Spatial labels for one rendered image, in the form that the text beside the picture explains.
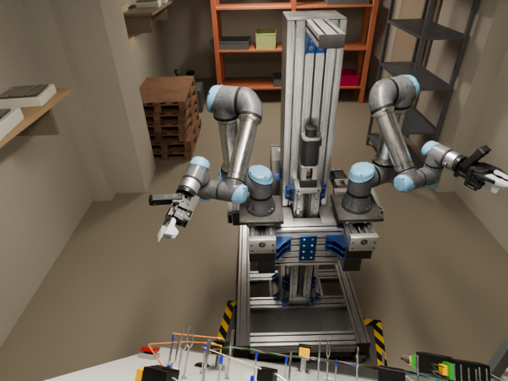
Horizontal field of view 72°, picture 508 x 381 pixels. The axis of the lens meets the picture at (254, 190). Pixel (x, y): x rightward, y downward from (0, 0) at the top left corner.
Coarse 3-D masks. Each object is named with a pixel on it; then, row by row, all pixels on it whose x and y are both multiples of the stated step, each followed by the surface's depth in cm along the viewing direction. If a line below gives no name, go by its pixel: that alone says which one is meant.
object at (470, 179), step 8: (456, 160) 134; (464, 160) 135; (456, 168) 135; (472, 168) 128; (480, 168) 127; (488, 168) 127; (456, 176) 137; (464, 176) 134; (472, 176) 129; (464, 184) 133; (472, 184) 130; (480, 184) 128
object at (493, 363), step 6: (504, 342) 112; (498, 348) 115; (504, 348) 112; (498, 354) 115; (504, 354) 112; (492, 360) 118; (498, 360) 114; (504, 360) 113; (492, 366) 118; (498, 366) 115; (504, 366) 115; (492, 372) 118; (498, 372) 117; (504, 372) 119; (492, 378) 119; (504, 378) 117
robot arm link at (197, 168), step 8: (192, 160) 132; (200, 160) 131; (192, 168) 129; (200, 168) 130; (208, 168) 133; (184, 176) 127; (192, 176) 127; (200, 176) 129; (208, 176) 135; (200, 184) 129
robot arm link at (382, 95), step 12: (384, 84) 144; (372, 96) 146; (384, 96) 143; (372, 108) 146; (384, 108) 143; (384, 120) 144; (396, 120) 144; (384, 132) 145; (396, 132) 143; (396, 144) 142; (396, 156) 143; (408, 156) 142; (396, 168) 144; (408, 168) 141; (396, 180) 143; (408, 180) 140; (420, 180) 142
